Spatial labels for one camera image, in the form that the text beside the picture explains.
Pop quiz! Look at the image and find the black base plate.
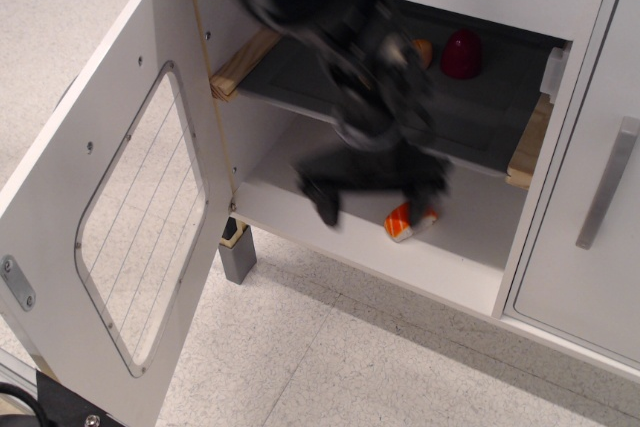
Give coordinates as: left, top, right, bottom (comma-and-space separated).
36, 371, 122, 427

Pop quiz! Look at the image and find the toy salmon sushi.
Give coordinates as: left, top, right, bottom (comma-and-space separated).
383, 202, 439, 243

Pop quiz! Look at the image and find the grey cabinet leg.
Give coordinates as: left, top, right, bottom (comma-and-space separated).
218, 217, 257, 285

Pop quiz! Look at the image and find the black cable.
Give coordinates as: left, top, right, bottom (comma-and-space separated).
0, 381, 56, 427

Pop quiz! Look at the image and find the grey oven tray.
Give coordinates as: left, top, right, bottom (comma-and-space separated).
240, 0, 565, 172

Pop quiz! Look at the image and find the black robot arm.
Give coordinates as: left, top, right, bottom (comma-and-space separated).
241, 0, 449, 226

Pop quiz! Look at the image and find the dark red toy cup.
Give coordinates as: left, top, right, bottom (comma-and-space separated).
440, 29, 483, 80

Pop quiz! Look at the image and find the white oven door with window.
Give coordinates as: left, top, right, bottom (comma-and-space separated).
1, 0, 231, 426

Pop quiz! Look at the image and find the toy bread loaf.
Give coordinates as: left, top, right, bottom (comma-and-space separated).
412, 39, 434, 70

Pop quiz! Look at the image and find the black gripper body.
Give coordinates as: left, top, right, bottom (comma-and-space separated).
297, 141, 450, 193

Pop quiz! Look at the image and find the silver right door handle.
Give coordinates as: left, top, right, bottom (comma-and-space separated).
576, 116, 639, 250

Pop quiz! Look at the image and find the white right cabinet door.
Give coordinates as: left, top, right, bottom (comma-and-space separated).
505, 0, 639, 369

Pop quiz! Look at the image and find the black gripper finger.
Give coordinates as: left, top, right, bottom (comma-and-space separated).
304, 183, 340, 227
407, 186, 441, 227

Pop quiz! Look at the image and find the white toy kitchen cabinet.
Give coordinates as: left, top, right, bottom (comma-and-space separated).
214, 0, 639, 380

